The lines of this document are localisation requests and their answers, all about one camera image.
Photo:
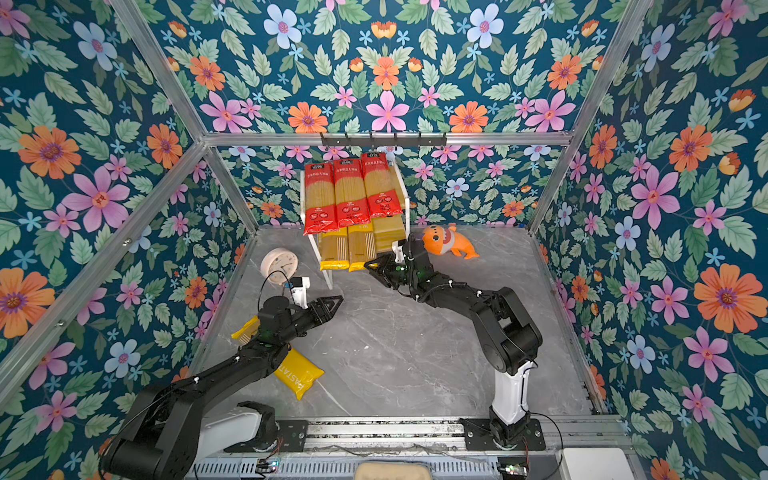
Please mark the white box bottom right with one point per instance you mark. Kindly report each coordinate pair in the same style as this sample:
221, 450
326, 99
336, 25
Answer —
595, 464

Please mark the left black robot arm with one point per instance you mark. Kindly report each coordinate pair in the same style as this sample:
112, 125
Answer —
160, 437

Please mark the yellow pasta bag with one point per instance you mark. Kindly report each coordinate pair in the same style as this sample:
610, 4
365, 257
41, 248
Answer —
296, 371
361, 245
334, 250

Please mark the pink round alarm clock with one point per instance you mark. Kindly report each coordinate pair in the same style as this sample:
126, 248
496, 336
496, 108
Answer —
279, 265

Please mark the red spaghetti bag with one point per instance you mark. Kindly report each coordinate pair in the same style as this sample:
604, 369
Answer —
320, 205
350, 195
381, 195

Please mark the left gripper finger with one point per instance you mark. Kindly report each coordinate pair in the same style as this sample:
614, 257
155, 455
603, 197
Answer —
333, 301
323, 313

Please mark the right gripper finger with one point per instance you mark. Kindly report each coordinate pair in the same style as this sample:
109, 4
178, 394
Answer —
377, 265
382, 277

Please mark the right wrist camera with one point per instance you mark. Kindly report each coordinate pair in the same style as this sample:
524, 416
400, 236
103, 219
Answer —
398, 251

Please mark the yellow wooden two-tier shelf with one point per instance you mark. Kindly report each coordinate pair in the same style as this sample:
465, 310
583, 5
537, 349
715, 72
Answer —
386, 229

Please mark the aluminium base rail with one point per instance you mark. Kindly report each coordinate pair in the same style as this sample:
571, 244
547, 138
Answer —
379, 436

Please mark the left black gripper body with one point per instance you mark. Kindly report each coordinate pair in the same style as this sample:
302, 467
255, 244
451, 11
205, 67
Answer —
299, 324

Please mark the black wall hook rail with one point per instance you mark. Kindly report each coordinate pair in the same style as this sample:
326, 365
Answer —
372, 140

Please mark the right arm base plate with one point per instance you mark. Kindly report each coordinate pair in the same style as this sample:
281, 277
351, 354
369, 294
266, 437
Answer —
487, 435

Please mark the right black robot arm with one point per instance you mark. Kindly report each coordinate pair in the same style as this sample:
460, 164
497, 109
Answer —
506, 332

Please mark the orange fish plush toy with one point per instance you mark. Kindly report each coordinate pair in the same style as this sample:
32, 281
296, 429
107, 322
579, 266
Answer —
440, 240

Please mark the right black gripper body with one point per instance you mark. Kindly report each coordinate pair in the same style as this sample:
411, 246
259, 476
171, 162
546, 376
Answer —
399, 275

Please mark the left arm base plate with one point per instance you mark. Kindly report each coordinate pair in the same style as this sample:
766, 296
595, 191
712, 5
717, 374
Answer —
282, 436

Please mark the beige padded object bottom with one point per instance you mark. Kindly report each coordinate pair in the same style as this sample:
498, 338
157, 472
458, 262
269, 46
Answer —
391, 471

